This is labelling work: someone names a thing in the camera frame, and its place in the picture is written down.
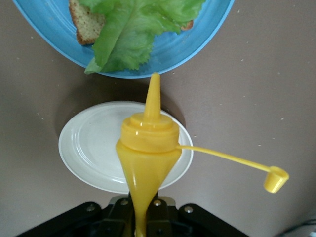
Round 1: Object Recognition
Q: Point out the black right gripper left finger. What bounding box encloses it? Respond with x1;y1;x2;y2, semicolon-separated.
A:
14;194;136;237

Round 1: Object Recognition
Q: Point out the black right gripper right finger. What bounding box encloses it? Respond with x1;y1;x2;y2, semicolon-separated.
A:
145;194;249;237

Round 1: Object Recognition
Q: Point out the yellow mustard squeeze bottle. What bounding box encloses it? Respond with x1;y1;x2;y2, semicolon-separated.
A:
115;72;290;237

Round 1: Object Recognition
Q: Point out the green lettuce leaf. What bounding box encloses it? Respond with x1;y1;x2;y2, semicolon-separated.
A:
79;0;207;75

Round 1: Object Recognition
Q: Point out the brown bread slice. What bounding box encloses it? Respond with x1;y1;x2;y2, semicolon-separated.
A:
68;0;195;46

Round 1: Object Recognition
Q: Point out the beige round plate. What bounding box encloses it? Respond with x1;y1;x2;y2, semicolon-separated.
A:
58;100;194;195

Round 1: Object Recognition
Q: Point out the blue round plate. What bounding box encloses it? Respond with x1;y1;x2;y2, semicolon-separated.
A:
12;0;235;79

